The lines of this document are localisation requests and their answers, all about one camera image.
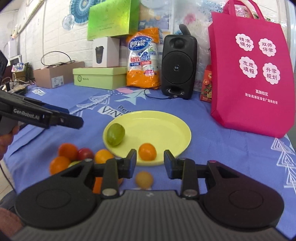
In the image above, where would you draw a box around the orange tangerine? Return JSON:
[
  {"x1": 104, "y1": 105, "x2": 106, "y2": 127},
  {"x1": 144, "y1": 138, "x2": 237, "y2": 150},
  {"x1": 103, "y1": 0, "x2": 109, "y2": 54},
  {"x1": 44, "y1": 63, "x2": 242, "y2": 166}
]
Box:
[
  {"x1": 94, "y1": 149, "x2": 114, "y2": 164},
  {"x1": 49, "y1": 156, "x2": 71, "y2": 175},
  {"x1": 58, "y1": 143, "x2": 78, "y2": 161},
  {"x1": 138, "y1": 143, "x2": 157, "y2": 161}
]

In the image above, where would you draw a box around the red tomato juice carton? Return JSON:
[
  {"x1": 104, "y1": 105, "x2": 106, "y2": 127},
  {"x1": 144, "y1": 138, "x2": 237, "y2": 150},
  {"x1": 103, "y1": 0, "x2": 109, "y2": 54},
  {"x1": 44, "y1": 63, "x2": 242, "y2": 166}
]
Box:
[{"x1": 200, "y1": 65, "x2": 212, "y2": 103}]

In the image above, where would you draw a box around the person's left hand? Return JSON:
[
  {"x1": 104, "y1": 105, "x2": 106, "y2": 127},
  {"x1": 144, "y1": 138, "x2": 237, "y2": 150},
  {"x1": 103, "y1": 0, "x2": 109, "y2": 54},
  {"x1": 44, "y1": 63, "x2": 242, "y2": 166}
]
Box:
[{"x1": 0, "y1": 126, "x2": 20, "y2": 160}]

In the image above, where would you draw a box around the small blue paper fan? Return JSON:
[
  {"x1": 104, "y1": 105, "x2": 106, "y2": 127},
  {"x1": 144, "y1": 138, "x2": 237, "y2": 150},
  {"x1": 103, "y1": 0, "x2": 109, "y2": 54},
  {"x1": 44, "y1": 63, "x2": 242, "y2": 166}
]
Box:
[{"x1": 62, "y1": 14, "x2": 75, "y2": 31}]

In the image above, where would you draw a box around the bright green gift box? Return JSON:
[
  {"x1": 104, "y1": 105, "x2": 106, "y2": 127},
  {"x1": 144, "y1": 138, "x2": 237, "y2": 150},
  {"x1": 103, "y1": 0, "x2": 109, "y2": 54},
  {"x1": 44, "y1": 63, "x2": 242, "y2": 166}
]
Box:
[{"x1": 87, "y1": 0, "x2": 140, "y2": 41}]

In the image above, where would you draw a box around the pink tote bag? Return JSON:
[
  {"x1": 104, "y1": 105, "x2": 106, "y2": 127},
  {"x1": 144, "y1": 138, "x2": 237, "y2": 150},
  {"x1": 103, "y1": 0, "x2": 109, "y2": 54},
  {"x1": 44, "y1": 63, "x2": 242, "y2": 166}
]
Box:
[{"x1": 208, "y1": 1, "x2": 295, "y2": 138}]

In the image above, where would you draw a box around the black speaker cable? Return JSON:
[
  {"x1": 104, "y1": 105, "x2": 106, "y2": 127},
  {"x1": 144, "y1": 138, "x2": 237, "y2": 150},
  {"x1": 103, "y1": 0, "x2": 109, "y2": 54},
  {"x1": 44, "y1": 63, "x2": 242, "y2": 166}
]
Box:
[{"x1": 143, "y1": 85, "x2": 179, "y2": 100}]

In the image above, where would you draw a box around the black cable on cardboard box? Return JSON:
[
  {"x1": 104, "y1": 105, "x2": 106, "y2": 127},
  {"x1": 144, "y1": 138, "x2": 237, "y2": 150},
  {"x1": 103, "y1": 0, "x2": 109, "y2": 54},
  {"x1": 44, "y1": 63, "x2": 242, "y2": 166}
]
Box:
[{"x1": 40, "y1": 51, "x2": 76, "y2": 68}]

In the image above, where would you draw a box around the yellow plastic plate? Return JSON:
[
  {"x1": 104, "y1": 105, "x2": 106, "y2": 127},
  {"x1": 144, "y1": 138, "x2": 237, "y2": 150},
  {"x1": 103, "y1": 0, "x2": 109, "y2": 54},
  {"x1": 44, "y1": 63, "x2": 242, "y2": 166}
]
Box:
[{"x1": 103, "y1": 110, "x2": 192, "y2": 166}]

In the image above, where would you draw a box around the black speaker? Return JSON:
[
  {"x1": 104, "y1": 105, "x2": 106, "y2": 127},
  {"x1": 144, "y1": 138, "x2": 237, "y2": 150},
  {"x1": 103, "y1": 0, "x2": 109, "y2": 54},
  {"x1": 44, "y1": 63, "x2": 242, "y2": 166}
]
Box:
[{"x1": 161, "y1": 24, "x2": 199, "y2": 100}]

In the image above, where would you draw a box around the light green shoe box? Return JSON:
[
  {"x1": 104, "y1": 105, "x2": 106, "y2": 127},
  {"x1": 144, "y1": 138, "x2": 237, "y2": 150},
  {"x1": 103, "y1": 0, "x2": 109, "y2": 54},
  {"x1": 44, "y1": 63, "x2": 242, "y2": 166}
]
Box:
[{"x1": 73, "y1": 67, "x2": 127, "y2": 90}]

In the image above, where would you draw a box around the blue paper fan decoration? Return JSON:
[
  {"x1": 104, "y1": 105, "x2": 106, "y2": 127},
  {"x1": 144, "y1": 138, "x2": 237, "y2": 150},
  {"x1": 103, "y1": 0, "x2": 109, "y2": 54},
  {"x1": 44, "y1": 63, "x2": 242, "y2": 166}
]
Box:
[{"x1": 70, "y1": 0, "x2": 105, "y2": 25}]

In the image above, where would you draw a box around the small yellow fruit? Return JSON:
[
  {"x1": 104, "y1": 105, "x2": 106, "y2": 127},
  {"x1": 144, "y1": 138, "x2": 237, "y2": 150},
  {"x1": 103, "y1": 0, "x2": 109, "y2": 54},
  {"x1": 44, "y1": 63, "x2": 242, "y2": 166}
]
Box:
[{"x1": 135, "y1": 171, "x2": 154, "y2": 189}]

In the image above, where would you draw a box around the green lime fruit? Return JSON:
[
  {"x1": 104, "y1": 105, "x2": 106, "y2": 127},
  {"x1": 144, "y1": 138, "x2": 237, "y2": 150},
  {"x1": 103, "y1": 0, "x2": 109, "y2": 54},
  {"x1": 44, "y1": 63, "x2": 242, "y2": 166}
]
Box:
[{"x1": 106, "y1": 123, "x2": 125, "y2": 146}]

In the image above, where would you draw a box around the brown cardboard box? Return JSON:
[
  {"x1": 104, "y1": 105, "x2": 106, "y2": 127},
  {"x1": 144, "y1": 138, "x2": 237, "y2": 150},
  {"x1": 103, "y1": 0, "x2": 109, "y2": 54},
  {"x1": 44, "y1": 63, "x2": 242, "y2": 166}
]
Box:
[{"x1": 33, "y1": 62, "x2": 85, "y2": 89}]

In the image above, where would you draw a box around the white coffee cup box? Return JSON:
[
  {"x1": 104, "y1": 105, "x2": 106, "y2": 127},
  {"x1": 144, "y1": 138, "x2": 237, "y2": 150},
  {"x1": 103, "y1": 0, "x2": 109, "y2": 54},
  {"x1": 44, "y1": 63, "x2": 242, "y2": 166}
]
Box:
[{"x1": 92, "y1": 37, "x2": 120, "y2": 68}]

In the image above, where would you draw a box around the blue printed tablecloth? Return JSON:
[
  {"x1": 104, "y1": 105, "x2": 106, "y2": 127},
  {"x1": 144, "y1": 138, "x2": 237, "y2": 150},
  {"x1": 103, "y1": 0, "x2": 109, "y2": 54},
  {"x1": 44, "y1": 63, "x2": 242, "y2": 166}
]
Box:
[{"x1": 4, "y1": 84, "x2": 295, "y2": 238}]

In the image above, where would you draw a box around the orange paper cup pack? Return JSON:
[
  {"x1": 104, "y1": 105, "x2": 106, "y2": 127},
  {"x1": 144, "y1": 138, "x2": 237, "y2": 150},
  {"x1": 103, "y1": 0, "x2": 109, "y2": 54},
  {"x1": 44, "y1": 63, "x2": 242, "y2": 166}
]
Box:
[{"x1": 126, "y1": 28, "x2": 161, "y2": 88}]

